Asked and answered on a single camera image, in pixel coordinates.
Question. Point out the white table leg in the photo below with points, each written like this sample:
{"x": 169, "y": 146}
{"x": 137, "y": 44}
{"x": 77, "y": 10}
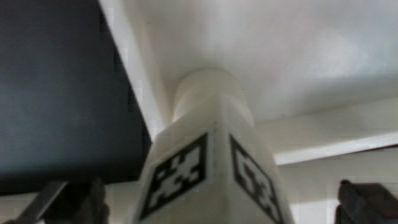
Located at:
{"x": 210, "y": 178}

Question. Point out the white square tabletop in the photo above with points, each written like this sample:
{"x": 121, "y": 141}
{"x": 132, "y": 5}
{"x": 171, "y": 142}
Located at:
{"x": 308, "y": 49}

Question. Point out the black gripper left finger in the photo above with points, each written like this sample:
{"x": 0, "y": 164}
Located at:
{"x": 68, "y": 204}

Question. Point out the white U-shaped obstacle fence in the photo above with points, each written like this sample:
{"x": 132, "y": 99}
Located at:
{"x": 311, "y": 183}

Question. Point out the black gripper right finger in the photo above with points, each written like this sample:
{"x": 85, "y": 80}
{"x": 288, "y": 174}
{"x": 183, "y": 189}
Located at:
{"x": 368, "y": 204}

